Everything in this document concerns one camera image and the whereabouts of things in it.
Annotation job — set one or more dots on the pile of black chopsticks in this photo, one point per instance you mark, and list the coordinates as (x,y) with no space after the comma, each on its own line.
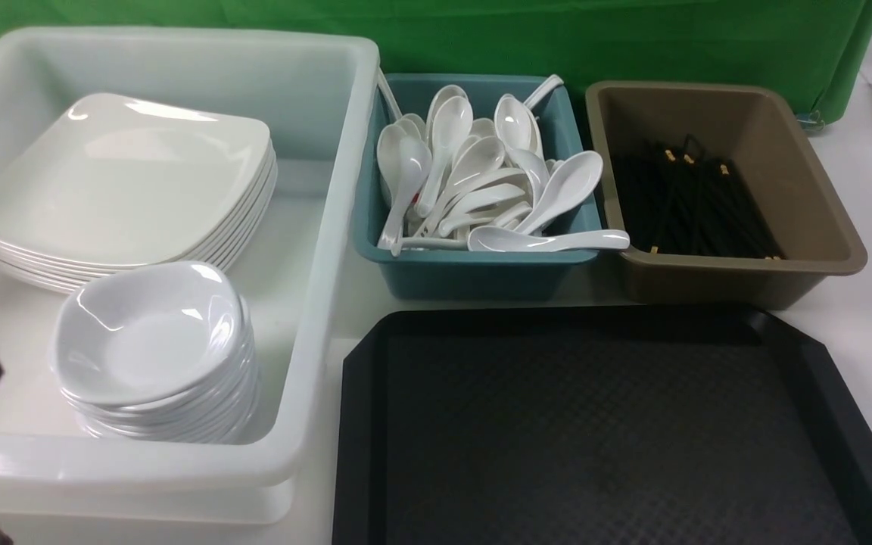
(685,200)

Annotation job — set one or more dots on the green cloth backdrop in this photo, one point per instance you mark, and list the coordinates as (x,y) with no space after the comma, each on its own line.
(807,51)

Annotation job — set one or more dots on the black plastic serving tray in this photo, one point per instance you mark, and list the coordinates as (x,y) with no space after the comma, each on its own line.
(598,425)

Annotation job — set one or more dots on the small white square bowl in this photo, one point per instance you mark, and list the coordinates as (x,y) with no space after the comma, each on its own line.
(148,333)

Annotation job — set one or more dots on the white spoon centre tall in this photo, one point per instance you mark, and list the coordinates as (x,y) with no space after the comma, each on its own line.
(451,124)

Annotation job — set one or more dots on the brown plastic chopstick bin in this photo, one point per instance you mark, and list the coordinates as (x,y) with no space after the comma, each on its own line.
(758,131)

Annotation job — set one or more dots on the large white plastic tub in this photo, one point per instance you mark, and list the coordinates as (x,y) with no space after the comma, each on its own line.
(316,93)

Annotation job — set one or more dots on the white ceramic soup spoon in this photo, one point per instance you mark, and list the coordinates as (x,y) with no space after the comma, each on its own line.
(496,239)

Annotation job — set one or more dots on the stack of small white bowls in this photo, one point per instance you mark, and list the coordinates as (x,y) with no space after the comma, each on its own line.
(215,411)

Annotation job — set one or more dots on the stack of white square plates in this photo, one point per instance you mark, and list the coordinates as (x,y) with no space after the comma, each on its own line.
(117,183)

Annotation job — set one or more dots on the white spoon top right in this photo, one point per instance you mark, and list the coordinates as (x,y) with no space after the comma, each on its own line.
(512,123)

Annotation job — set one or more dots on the white spoon left upright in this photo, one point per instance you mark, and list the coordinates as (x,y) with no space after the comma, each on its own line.
(415,162)

